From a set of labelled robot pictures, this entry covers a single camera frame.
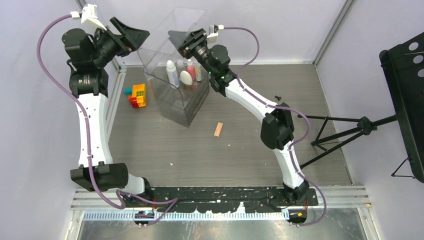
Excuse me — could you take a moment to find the clear acrylic drawer organizer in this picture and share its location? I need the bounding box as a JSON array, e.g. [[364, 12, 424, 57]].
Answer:
[[137, 7, 209, 128]]

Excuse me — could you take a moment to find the colourful toy block stack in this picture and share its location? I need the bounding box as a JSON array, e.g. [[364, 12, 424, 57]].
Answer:
[[124, 84, 147, 109]]

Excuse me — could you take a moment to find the pink spray bottle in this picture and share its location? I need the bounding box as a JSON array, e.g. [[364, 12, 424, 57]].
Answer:
[[187, 59, 196, 81]]

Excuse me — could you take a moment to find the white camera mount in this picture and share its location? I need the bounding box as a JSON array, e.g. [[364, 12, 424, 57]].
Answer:
[[70, 3, 108, 31], [206, 24, 225, 44]]

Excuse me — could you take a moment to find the peach concealer stick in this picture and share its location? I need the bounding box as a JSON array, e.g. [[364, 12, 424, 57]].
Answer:
[[213, 122, 223, 137]]

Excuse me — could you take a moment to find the small printed cream tube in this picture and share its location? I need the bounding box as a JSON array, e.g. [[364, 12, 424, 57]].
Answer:
[[194, 63, 202, 82]]

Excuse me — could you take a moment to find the white cylindrical bottle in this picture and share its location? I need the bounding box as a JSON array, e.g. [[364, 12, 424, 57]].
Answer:
[[166, 60, 180, 88]]

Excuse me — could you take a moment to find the black tripod stand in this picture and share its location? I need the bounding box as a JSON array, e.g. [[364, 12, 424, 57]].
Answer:
[[300, 115, 398, 169]]

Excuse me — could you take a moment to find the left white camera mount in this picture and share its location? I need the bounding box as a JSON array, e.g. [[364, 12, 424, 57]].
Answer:
[[70, 3, 108, 31]]

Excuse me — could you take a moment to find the white oval compact case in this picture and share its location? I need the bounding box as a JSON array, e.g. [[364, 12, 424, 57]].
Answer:
[[179, 70, 193, 88]]

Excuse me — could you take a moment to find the clear small bottle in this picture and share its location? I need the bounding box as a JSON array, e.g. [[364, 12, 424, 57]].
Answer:
[[175, 59, 185, 74]]

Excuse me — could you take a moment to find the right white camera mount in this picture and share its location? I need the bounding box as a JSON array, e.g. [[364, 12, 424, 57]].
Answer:
[[206, 24, 225, 44]]

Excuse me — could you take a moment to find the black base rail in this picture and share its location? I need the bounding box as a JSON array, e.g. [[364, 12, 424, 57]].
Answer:
[[120, 186, 319, 215]]

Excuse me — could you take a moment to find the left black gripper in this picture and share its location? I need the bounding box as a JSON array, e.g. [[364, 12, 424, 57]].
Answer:
[[92, 17, 150, 67]]

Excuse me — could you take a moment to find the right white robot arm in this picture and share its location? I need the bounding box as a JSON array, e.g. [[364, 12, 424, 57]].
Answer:
[[168, 25, 309, 205]]

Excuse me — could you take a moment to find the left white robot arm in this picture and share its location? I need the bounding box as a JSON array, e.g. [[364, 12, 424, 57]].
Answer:
[[62, 17, 154, 207]]

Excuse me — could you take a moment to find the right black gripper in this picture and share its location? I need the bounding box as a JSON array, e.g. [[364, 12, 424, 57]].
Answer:
[[166, 29, 215, 77]]

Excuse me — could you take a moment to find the black perforated panel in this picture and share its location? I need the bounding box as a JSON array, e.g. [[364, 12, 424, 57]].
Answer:
[[379, 33, 424, 183]]

